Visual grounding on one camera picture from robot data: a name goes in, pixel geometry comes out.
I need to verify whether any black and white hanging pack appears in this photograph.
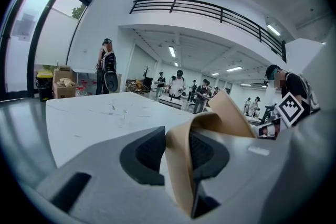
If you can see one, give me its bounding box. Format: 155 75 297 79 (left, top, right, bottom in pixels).
103 72 118 93

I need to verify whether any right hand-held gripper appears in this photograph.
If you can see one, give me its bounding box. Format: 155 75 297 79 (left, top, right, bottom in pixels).
258 91 306 140

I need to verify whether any wooden shelf rack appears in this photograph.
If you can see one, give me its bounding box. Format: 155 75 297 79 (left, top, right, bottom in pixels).
125 78 145 94

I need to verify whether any white marble table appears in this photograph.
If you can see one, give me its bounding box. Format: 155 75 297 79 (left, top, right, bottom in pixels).
45 91 211 169

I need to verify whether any group of red-capped bottles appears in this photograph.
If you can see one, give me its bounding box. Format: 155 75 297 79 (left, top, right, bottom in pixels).
78 78 98 95

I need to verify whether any black window frame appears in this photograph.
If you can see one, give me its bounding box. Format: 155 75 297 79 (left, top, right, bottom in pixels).
0 0 124 103

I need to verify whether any black chair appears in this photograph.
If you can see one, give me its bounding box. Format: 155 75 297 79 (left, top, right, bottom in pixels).
142 77 154 93

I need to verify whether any clear glass cup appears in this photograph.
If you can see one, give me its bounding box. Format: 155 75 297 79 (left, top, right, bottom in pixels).
111 98 133 120

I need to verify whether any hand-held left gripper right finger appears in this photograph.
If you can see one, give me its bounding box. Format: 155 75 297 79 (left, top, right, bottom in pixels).
188 127 310 220

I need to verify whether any black bin with yellow bag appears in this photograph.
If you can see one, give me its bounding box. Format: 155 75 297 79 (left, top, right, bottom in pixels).
35 70 55 102

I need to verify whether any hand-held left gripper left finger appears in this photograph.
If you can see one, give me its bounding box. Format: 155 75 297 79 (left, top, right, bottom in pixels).
36 125 190 224

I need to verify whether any open cardboard box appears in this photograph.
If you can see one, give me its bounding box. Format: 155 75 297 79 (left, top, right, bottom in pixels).
51 67 77 100

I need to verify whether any white desk with metal legs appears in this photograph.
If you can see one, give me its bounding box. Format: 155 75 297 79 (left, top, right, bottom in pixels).
246 112 267 125

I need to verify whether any white top wooden desk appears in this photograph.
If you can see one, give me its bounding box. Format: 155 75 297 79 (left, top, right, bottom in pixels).
158 94 184 110

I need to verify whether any crumpled brown packing paper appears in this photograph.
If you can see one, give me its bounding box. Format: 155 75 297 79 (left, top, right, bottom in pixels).
56 77 76 87

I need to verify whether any black balcony railing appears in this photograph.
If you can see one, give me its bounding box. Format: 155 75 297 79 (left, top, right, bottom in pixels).
129 0 287 63

